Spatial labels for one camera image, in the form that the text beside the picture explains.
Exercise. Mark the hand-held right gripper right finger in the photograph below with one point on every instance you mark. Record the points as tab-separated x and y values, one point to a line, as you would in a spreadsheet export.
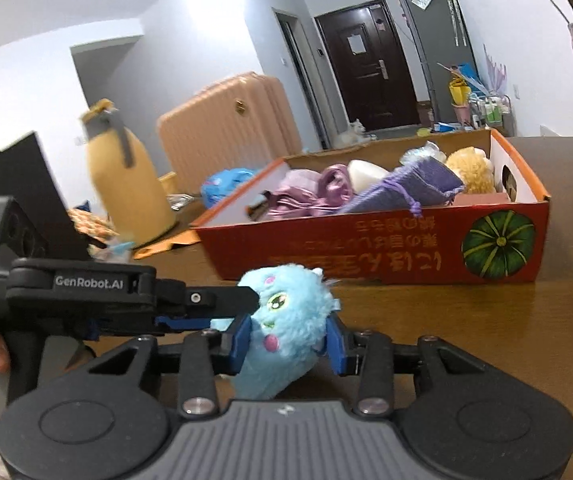
335	345

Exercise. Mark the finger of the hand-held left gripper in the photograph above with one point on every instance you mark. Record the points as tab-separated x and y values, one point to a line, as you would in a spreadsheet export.
216	299
191	325

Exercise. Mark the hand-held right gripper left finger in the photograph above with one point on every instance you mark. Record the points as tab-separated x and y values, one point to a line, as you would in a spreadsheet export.
241	342

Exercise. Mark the blue fluffy plush monster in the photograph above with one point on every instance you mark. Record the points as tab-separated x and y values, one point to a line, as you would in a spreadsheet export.
281	330

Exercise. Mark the red cardboard box pumpkin print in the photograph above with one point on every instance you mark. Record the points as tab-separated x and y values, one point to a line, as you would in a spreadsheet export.
366	250

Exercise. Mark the lavender fluffy headband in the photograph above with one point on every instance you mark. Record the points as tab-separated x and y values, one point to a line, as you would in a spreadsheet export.
301	182

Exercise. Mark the white round foam sponge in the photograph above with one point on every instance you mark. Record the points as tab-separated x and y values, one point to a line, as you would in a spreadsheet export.
366	175

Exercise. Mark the iridescent ball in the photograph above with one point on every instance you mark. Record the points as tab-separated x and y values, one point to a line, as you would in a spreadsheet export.
419	152

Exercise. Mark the white and yellow plush toy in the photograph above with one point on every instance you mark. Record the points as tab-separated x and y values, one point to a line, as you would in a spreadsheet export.
469	170

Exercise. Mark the small blue wipe packet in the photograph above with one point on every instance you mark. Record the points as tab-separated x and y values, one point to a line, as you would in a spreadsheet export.
116	250

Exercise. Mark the orange cardboard sheet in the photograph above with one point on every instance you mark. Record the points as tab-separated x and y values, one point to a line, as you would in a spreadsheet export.
166	247

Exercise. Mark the orange patterned packet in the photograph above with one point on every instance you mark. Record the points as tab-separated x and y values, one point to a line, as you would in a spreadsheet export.
91	222

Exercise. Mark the blue tissue packet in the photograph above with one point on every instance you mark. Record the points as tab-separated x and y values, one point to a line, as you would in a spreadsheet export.
226	185

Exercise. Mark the black paper bag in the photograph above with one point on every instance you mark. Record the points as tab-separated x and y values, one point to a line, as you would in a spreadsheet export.
21	180

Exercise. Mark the yellow thermos jug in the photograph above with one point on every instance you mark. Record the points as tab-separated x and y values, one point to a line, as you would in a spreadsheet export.
126	185

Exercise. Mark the peach ribbed suitcase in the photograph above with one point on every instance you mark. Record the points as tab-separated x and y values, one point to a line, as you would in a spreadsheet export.
226	130

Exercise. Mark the white furry pet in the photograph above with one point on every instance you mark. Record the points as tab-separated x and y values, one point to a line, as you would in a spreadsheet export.
351	134

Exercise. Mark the dark brown entrance door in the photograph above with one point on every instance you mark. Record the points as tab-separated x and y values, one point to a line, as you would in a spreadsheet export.
366	70

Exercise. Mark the yellow bucket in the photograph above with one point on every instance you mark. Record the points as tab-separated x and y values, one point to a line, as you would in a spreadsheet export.
459	92

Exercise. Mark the grey refrigerator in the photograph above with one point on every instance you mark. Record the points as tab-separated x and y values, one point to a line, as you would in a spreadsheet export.
436	50

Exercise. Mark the purple dried bouquet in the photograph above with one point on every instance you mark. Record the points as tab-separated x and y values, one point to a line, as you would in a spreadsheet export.
495	70

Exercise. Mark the side room door frame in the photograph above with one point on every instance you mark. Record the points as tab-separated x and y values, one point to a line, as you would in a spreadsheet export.
296	75

